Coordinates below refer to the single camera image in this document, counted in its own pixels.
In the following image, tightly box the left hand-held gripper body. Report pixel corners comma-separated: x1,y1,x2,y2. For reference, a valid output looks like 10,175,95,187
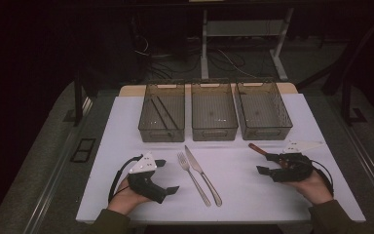
127,151,169,205

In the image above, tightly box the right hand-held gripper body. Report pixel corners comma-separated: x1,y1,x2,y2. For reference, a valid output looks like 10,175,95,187
270,139,325,183

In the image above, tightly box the brown wooden spoon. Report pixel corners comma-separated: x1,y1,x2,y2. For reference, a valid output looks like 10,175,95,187
247,142,289,170

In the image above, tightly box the steel fork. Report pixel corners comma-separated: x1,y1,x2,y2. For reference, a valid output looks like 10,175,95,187
176,151,212,208

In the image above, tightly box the steel table knife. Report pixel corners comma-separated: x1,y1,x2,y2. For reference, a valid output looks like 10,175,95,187
184,144,224,208

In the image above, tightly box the smoky clear plastic bin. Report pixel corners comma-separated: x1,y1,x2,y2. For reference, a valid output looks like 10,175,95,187
235,80,294,141
137,81,186,143
190,81,240,142

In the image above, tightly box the person's left hand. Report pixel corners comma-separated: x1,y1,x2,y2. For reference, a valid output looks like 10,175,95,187
106,178,152,216

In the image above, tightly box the person's right hand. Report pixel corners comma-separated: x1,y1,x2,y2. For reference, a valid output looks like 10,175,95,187
283,169,334,206

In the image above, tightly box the black metal stand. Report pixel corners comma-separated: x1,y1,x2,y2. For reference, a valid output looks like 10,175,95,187
341,76,368,127

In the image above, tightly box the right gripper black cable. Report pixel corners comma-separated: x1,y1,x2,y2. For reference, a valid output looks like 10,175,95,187
311,159,335,196

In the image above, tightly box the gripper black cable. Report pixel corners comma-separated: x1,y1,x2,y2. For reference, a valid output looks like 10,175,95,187
108,154,144,203
311,159,335,196

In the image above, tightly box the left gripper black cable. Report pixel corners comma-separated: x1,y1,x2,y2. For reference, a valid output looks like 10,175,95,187
108,154,144,203

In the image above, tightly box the black floor cable tangle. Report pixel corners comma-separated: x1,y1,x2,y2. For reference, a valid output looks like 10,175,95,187
132,35,247,81

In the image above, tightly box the white floor cable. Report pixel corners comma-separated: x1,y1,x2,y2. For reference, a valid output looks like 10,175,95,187
216,48,258,79

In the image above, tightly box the white metal desk frame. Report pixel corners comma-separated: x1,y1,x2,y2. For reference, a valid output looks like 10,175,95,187
200,8,295,82

